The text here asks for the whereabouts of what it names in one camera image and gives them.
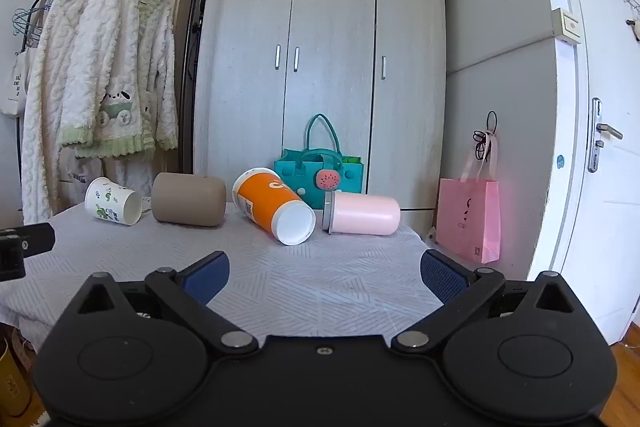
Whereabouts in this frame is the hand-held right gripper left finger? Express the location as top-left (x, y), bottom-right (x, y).
top-left (69, 250), bottom-right (260, 357)

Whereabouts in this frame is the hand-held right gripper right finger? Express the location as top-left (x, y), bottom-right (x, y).
top-left (391, 249), bottom-right (587, 355)

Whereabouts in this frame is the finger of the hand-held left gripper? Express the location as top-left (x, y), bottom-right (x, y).
top-left (0, 222), bottom-right (56, 282)

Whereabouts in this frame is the brown cup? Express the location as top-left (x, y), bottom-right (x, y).
top-left (151, 172), bottom-right (227, 228)

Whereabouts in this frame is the white paper cup green print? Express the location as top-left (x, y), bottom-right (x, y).
top-left (84, 177), bottom-right (144, 227)

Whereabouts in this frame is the orange paper cup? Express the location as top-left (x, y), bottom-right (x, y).
top-left (232, 166), bottom-right (317, 247)

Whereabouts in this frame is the pink cup grey lid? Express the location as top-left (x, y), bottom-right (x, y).
top-left (322, 190), bottom-right (402, 237)

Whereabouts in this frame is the pink paper shopping bag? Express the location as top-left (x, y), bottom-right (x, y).
top-left (435, 133), bottom-right (501, 265)

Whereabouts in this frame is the grey patterned tablecloth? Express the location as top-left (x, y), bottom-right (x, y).
top-left (0, 201), bottom-right (447, 358)

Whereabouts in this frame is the yellow bin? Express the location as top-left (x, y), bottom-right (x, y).
top-left (0, 336), bottom-right (32, 419)

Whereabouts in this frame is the teal felt handbag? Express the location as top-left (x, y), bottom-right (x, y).
top-left (273, 113), bottom-right (362, 210)

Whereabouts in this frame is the watermelon slice charm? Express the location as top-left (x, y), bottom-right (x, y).
top-left (314, 170), bottom-right (341, 191)

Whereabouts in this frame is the white tote bag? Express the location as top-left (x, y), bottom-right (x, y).
top-left (0, 51), bottom-right (27, 116)

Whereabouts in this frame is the white fluffy robe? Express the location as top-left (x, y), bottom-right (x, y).
top-left (19, 0), bottom-right (103, 225)

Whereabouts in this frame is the white door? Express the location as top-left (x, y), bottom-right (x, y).
top-left (525, 0), bottom-right (640, 350)

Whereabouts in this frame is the fluffy jacket green trim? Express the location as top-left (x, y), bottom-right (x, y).
top-left (59, 0), bottom-right (180, 160)

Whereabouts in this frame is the grey three-door wardrobe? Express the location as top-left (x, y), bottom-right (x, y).
top-left (192, 0), bottom-right (457, 214)

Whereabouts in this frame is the black looped cord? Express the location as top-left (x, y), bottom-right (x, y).
top-left (472, 110), bottom-right (499, 163)

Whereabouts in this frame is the grey wire hanger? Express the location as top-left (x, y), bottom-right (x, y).
top-left (11, 0), bottom-right (57, 49)

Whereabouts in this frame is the silver door handle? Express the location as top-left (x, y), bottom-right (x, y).
top-left (587, 97), bottom-right (625, 174)

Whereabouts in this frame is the white wall switch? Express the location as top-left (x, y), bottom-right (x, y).
top-left (550, 7), bottom-right (583, 46)

